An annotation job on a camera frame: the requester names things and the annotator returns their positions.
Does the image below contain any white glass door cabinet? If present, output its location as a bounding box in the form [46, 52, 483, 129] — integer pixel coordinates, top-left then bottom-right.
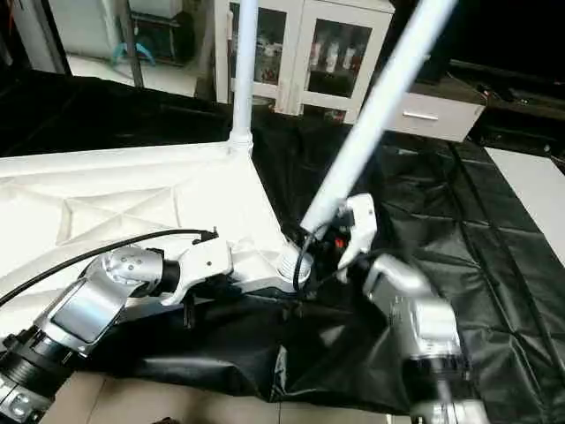
[215, 0, 396, 117]

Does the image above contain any white plastic table leg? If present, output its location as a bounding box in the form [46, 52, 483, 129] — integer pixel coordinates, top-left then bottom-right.
[228, 0, 260, 153]
[277, 0, 460, 284]

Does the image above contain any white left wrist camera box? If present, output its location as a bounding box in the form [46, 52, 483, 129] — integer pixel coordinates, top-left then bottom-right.
[162, 237, 235, 307]

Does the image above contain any white plastic table top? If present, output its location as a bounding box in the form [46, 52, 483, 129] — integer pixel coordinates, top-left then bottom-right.
[0, 134, 313, 329]

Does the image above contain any white drawer unit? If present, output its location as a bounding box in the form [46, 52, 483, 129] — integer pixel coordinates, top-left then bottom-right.
[358, 84, 486, 143]

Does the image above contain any clear plastic storage box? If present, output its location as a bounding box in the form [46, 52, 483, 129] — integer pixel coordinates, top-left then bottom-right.
[132, 11, 197, 66]

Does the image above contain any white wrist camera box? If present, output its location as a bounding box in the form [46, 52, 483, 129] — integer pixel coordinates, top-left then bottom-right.
[335, 193, 379, 271]
[162, 237, 235, 307]

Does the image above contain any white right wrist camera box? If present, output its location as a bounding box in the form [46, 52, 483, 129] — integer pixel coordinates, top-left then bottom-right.
[335, 193, 379, 271]

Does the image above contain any black mat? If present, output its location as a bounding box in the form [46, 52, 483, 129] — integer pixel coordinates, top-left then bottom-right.
[0, 69, 565, 418]

